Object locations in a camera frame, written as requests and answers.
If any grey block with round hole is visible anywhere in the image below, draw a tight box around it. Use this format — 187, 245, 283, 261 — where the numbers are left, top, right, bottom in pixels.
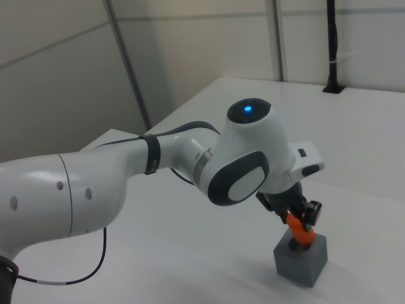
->
273, 228, 328, 287

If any grey partition frame post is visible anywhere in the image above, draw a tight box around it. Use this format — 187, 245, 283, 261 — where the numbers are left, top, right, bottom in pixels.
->
273, 0, 289, 82
103, 0, 152, 130

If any black cable strap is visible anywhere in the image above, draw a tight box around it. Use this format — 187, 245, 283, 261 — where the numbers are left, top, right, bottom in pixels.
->
144, 134, 161, 175

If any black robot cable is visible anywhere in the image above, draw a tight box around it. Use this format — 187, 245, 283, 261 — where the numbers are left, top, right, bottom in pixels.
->
15, 122, 222, 286

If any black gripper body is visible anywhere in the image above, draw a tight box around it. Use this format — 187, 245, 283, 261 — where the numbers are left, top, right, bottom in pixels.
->
256, 182, 306, 222

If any black pole with base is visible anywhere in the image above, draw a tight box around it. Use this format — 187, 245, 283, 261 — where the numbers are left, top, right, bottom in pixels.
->
322, 0, 346, 94

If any orange cylinder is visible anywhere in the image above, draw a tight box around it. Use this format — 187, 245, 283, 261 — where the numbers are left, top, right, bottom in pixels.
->
286, 212, 316, 245

